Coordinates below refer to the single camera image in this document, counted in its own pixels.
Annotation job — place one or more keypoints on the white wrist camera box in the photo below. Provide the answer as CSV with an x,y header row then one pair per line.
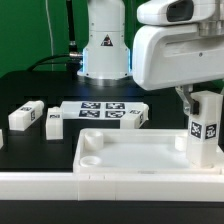
x,y
172,12

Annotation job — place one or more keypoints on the white part at left edge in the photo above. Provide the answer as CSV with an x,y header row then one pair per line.
x,y
1,139

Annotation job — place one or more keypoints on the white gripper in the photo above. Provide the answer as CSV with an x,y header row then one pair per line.
x,y
176,56

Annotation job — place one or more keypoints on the white desk tabletop tray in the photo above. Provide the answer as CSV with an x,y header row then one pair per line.
x,y
137,151

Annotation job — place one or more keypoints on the white L-shaped obstacle wall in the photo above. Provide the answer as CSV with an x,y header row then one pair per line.
x,y
143,187

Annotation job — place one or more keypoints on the white marker base plate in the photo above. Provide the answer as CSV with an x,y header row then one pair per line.
x,y
98,110

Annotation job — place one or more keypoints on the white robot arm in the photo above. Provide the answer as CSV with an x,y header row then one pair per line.
x,y
106,58

